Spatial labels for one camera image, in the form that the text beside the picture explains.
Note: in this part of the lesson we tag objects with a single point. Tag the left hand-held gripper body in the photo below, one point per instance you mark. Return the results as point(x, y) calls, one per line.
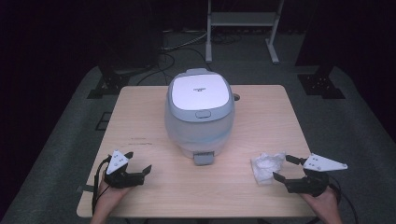
point(120, 179)

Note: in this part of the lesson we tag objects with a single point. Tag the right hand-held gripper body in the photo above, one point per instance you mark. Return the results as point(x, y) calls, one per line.
point(311, 182)

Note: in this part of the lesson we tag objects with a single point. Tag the white tissue paper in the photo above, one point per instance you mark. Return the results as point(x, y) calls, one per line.
point(266, 168)

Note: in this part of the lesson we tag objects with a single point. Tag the white pedal trash can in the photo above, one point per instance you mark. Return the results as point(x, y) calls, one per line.
point(200, 93)

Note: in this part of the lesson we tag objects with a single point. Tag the person's right hand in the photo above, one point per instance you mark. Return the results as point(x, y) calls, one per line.
point(323, 202)

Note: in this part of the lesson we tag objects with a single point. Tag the grey tape strip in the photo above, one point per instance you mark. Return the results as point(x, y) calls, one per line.
point(84, 188)

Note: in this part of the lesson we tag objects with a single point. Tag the floor socket cover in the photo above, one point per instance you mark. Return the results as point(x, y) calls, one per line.
point(103, 121)

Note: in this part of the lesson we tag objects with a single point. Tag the black stand base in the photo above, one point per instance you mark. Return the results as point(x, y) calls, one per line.
point(322, 84)
point(109, 84)

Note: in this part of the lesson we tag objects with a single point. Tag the white metal stand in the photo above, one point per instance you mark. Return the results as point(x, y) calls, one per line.
point(243, 18)

